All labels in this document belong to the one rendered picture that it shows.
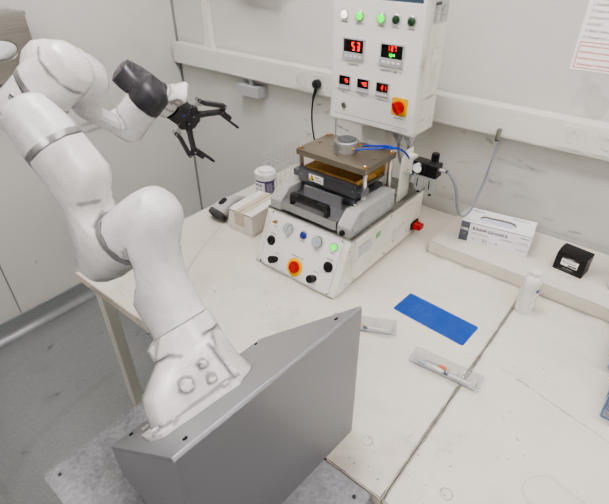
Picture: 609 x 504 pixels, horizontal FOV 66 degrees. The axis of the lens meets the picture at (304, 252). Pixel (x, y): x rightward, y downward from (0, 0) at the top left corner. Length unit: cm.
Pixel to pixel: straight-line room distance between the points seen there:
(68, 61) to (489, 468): 115
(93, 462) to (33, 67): 80
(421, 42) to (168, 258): 97
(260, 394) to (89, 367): 180
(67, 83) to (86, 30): 157
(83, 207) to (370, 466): 78
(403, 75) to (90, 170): 97
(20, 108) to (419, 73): 104
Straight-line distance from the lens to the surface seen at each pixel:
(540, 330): 151
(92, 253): 93
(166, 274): 87
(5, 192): 252
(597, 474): 125
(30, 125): 93
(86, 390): 239
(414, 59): 150
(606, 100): 172
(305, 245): 149
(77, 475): 119
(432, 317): 144
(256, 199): 182
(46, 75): 100
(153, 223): 83
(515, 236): 169
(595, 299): 163
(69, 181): 90
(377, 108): 160
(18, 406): 247
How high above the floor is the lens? 170
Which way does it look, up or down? 35 degrees down
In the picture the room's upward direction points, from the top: straight up
